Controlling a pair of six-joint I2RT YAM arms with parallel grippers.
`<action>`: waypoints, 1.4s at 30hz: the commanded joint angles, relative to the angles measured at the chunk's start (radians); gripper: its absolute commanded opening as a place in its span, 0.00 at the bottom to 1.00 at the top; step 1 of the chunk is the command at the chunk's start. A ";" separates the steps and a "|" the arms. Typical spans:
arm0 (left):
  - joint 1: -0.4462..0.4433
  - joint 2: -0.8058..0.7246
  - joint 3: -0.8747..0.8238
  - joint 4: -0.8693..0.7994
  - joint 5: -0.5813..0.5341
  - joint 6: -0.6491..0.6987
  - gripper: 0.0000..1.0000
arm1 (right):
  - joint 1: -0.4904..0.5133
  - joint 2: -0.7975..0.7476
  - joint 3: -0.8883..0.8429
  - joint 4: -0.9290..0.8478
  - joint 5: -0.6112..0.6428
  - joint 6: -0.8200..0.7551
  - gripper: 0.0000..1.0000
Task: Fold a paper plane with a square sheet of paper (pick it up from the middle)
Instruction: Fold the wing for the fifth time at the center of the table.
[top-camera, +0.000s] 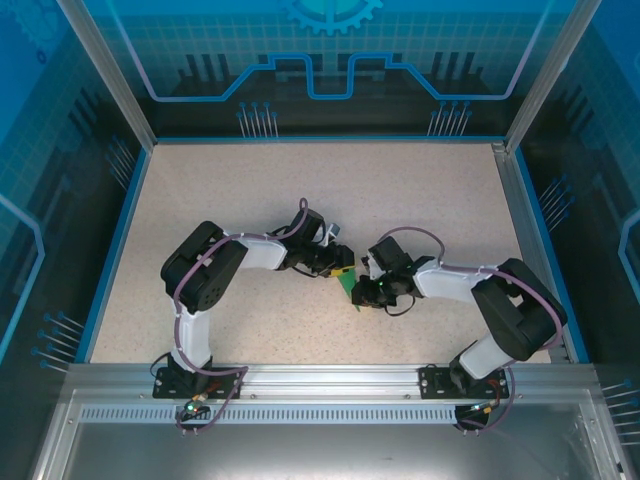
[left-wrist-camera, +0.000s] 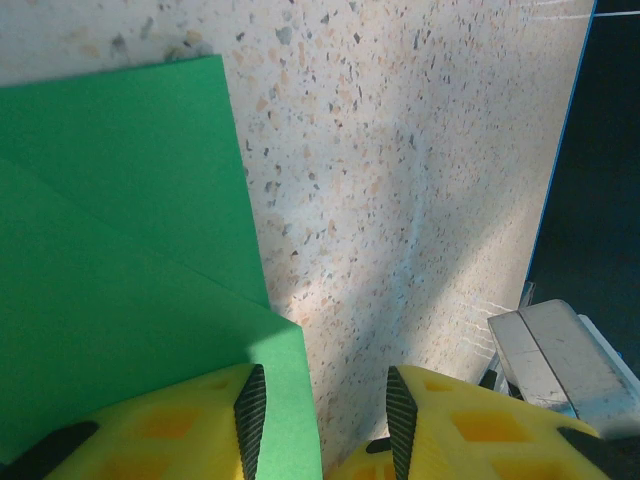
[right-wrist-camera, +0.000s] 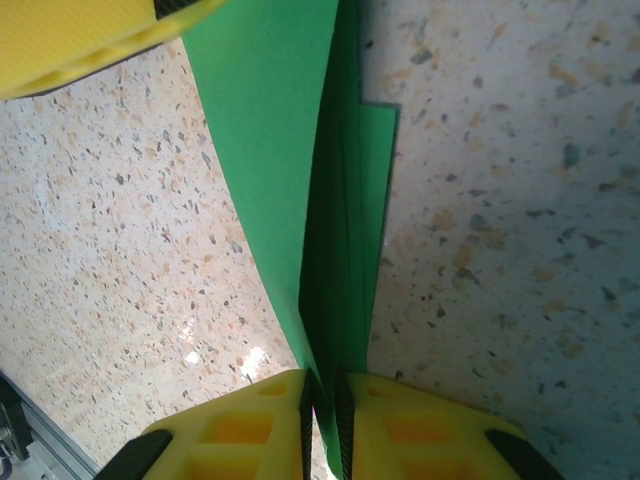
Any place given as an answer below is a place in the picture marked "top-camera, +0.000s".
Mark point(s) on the aluminium frame post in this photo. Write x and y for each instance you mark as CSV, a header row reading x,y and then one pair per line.
x,y
111,75
549,75

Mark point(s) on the blue printed back panel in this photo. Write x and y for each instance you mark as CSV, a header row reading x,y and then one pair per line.
x,y
200,50

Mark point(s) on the aluminium side rail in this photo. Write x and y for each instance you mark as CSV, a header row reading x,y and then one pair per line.
x,y
531,250

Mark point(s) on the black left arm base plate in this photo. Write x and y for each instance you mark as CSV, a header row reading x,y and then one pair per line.
x,y
162,385

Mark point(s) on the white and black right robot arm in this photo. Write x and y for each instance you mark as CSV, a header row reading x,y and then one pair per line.
x,y
445,285

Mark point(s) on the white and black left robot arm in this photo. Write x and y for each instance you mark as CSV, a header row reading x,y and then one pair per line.
x,y
260,252

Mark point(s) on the blue printed side panel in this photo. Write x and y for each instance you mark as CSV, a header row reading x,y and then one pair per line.
x,y
600,200
40,200

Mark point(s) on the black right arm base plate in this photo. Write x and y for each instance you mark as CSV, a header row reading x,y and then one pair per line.
x,y
432,382

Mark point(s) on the aluminium mounting beam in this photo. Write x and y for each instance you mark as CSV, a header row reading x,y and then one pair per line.
x,y
330,380

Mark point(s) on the green cloth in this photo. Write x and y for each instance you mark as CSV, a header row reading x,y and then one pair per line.
x,y
347,285

